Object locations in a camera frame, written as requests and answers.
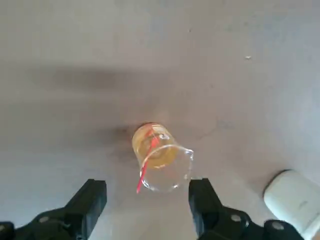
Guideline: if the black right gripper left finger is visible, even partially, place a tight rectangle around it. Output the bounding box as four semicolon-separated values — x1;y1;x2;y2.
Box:
0;178;108;240

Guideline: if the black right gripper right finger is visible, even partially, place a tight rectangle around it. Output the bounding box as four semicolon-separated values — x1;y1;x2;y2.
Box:
188;177;305;240

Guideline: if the clear measuring cup yellow liquid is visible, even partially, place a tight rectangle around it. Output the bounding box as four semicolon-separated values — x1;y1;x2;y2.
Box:
131;122;195;193

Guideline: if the red stirring stick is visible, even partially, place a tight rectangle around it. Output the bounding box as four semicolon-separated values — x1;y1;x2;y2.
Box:
136;126;160;195

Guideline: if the cream trash bin with lid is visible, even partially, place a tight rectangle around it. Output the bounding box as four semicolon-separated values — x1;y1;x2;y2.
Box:
263;169;320;240

